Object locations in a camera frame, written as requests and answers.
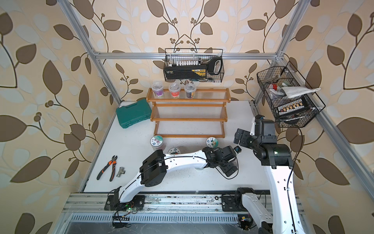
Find flower lid seed jar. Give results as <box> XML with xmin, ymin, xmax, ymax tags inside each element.
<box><xmin>150</xmin><ymin>135</ymin><xmax>165</xmax><ymax>151</ymax></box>

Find small clear seed cup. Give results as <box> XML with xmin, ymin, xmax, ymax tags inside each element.
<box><xmin>184</xmin><ymin>83</ymin><xmax>196</xmax><ymax>98</ymax></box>

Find red label seed cup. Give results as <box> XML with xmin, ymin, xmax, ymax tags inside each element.
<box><xmin>168</xmin><ymin>83</ymin><xmax>181</xmax><ymax>98</ymax></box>

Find purple label seed cup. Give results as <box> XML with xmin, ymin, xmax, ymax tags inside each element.
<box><xmin>152</xmin><ymin>82</ymin><xmax>164</xmax><ymax>97</ymax></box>

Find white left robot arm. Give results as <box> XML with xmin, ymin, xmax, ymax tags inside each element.
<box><xmin>114</xmin><ymin>146</ymin><xmax>242</xmax><ymax>206</ymax></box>

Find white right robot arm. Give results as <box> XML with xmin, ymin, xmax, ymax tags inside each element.
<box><xmin>234</xmin><ymin>115</ymin><xmax>305</xmax><ymax>234</ymax></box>

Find lidded seed jar by shelf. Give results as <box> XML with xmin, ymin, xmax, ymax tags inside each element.
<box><xmin>206</xmin><ymin>137</ymin><xmax>219</xmax><ymax>148</ymax></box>

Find wooden three-tier shelf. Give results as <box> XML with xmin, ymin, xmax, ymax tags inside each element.
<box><xmin>146</xmin><ymin>88</ymin><xmax>231</xmax><ymax>138</ymax></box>

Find tomato lid seed jar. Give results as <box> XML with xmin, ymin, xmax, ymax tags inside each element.
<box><xmin>168</xmin><ymin>147</ymin><xmax>181</xmax><ymax>155</ymax></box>

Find box of small bottles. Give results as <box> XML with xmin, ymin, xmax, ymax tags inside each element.
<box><xmin>277</xmin><ymin>98</ymin><xmax>310</xmax><ymax>117</ymax></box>

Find white paper bag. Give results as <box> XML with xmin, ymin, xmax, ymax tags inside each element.
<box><xmin>280</xmin><ymin>86</ymin><xmax>321</xmax><ymax>98</ymax></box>

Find black yellow tool case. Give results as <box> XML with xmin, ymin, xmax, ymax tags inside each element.
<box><xmin>164</xmin><ymin>65</ymin><xmax>207</xmax><ymax>81</ymax></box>

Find metal tee pipe fitting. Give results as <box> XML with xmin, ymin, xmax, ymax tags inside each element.
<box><xmin>116</xmin><ymin>167</ymin><xmax>126</xmax><ymax>177</ymax></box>

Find green plastic tool case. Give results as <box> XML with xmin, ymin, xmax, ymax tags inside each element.
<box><xmin>116</xmin><ymin>99</ymin><xmax>152</xmax><ymax>129</ymax></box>

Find orange black pliers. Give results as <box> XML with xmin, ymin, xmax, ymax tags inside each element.
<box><xmin>96</xmin><ymin>155</ymin><xmax>118</xmax><ymax>182</ymax></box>

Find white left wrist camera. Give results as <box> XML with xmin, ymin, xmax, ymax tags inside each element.
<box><xmin>233</xmin><ymin>146</ymin><xmax>242</xmax><ymax>154</ymax></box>

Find black wire basket right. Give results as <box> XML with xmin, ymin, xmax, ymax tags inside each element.
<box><xmin>257</xmin><ymin>62</ymin><xmax>326</xmax><ymax>128</ymax></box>

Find black wire basket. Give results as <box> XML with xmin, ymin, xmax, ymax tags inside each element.
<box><xmin>257</xmin><ymin>62</ymin><xmax>326</xmax><ymax>128</ymax></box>
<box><xmin>163</xmin><ymin>48</ymin><xmax>225</xmax><ymax>83</ymax></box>

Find black saw handle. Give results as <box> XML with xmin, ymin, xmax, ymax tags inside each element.
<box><xmin>206</xmin><ymin>57</ymin><xmax>223</xmax><ymax>76</ymax></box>

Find black wire basket back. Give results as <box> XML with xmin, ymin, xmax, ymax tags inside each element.
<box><xmin>163</xmin><ymin>48</ymin><xmax>225</xmax><ymax>83</ymax></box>

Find aluminium frame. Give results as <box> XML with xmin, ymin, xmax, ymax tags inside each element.
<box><xmin>58</xmin><ymin>1</ymin><xmax>374</xmax><ymax>198</ymax></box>

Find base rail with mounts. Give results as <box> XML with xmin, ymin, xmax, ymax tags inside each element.
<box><xmin>61</xmin><ymin>191</ymin><xmax>264</xmax><ymax>224</ymax></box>

